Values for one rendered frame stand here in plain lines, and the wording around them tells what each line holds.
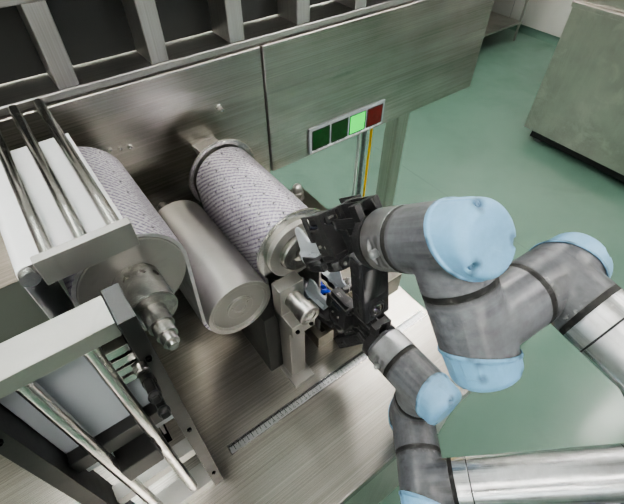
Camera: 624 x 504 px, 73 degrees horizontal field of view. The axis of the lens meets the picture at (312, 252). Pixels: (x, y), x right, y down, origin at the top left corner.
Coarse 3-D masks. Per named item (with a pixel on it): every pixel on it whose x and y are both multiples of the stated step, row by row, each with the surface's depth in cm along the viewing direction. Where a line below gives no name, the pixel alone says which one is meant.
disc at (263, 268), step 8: (304, 208) 68; (312, 208) 69; (288, 216) 66; (296, 216) 67; (304, 216) 69; (280, 224) 66; (288, 224) 67; (272, 232) 66; (264, 240) 66; (272, 240) 67; (264, 248) 67; (264, 256) 69; (264, 264) 70; (264, 272) 71; (272, 272) 72
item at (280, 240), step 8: (296, 224) 67; (280, 232) 67; (288, 232) 67; (280, 240) 67; (272, 248) 67; (280, 248) 68; (272, 256) 68; (272, 264) 69; (280, 264) 71; (280, 272) 72; (288, 272) 74
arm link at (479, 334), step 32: (512, 288) 42; (544, 288) 42; (448, 320) 40; (480, 320) 39; (512, 320) 40; (544, 320) 42; (448, 352) 42; (480, 352) 40; (512, 352) 40; (480, 384) 41; (512, 384) 41
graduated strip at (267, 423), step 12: (420, 312) 105; (408, 324) 102; (348, 360) 96; (360, 360) 96; (336, 372) 94; (324, 384) 92; (300, 396) 90; (312, 396) 90; (288, 408) 89; (264, 420) 87; (276, 420) 87; (252, 432) 85; (240, 444) 84
